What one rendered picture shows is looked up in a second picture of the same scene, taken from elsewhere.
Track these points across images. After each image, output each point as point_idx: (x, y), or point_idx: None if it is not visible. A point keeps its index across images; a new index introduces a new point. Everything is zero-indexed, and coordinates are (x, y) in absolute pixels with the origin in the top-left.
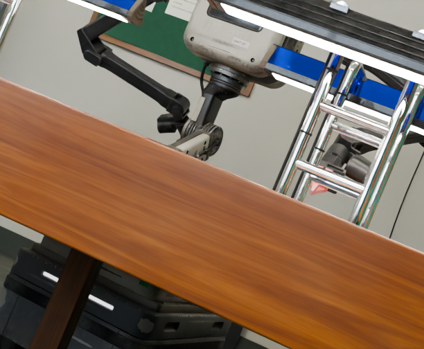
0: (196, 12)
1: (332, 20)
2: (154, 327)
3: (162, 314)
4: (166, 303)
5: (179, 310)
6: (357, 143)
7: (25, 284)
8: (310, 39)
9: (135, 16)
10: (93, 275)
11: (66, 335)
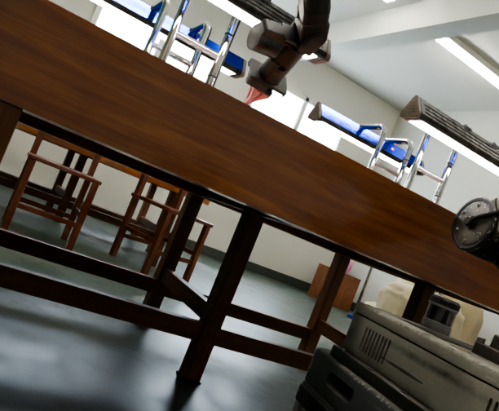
0: None
1: None
2: (313, 365)
3: (326, 354)
4: (351, 355)
5: (365, 376)
6: (296, 17)
7: None
8: (190, 53)
9: (404, 112)
10: (232, 245)
11: (216, 284)
